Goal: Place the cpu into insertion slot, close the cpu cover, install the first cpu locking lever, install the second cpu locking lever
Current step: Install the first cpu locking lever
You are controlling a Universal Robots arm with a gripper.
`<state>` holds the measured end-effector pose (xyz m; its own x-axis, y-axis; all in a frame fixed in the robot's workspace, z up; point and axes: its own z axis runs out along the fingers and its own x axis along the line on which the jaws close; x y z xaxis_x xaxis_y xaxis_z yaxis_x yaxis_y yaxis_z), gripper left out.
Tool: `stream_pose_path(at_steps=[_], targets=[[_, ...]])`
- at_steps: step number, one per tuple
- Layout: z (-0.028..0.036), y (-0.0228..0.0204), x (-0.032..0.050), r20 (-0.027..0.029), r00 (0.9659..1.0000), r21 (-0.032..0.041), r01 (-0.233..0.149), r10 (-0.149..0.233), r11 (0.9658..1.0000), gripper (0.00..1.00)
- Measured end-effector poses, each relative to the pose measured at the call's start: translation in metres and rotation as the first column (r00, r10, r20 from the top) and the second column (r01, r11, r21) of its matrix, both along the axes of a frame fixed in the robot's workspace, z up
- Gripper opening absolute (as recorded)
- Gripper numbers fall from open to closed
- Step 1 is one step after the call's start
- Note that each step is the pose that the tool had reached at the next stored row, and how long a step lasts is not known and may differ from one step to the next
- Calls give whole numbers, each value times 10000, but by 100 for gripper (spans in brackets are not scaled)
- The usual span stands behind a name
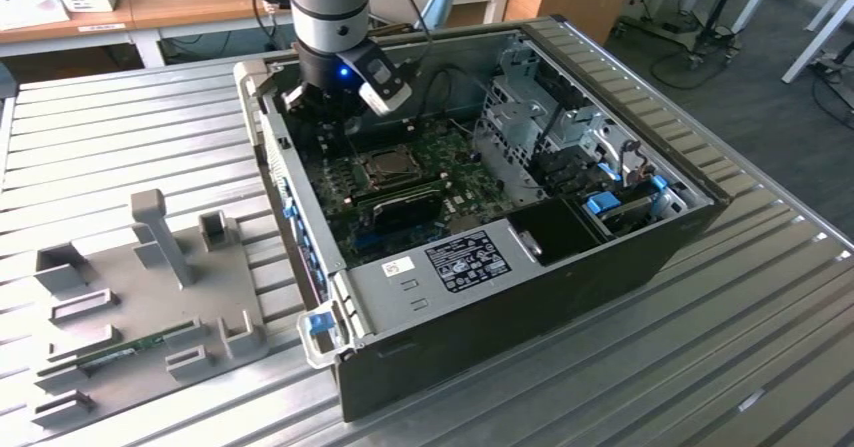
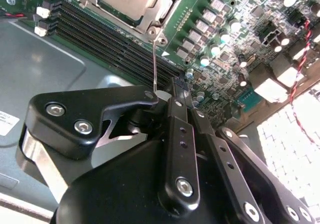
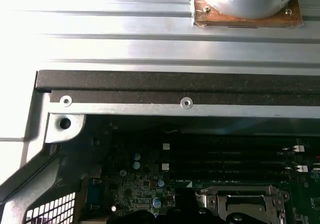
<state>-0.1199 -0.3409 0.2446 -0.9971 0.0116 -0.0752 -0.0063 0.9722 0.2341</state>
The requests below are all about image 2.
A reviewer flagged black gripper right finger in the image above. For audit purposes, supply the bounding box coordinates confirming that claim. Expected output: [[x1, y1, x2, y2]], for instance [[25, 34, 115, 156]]
[[180, 78, 316, 224]]

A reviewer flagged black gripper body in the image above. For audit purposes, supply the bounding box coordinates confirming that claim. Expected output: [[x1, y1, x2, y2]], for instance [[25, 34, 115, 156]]
[[49, 140, 247, 224]]

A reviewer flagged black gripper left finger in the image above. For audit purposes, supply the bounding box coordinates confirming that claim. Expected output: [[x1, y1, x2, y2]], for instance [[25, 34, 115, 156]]
[[16, 77, 201, 214]]

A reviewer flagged thin wire locking lever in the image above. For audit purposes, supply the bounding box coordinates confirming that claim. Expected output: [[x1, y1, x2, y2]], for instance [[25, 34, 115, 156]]
[[151, 40, 159, 92]]

